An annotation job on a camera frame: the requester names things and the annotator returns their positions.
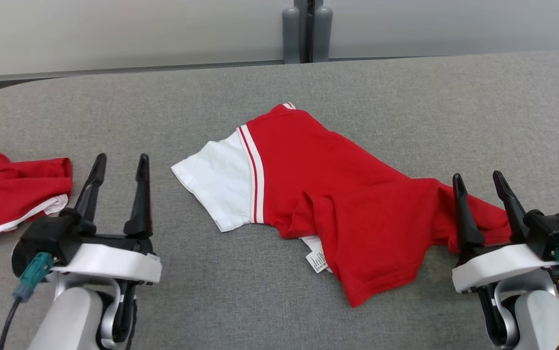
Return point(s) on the red white-sleeved striped t-shirt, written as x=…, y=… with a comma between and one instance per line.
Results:
x=333, y=194

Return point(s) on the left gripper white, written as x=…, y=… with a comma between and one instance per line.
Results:
x=114, y=262

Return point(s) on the red garment with white trim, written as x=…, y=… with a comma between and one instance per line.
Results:
x=12, y=189

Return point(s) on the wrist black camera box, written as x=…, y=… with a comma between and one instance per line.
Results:
x=46, y=236
x=554, y=231

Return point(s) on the grey partition post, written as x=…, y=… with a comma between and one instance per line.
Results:
x=291, y=34

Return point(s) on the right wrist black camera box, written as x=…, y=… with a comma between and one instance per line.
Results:
x=554, y=231

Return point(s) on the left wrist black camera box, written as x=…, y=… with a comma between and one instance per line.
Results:
x=46, y=236

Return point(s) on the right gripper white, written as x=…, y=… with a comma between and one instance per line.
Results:
x=493, y=267

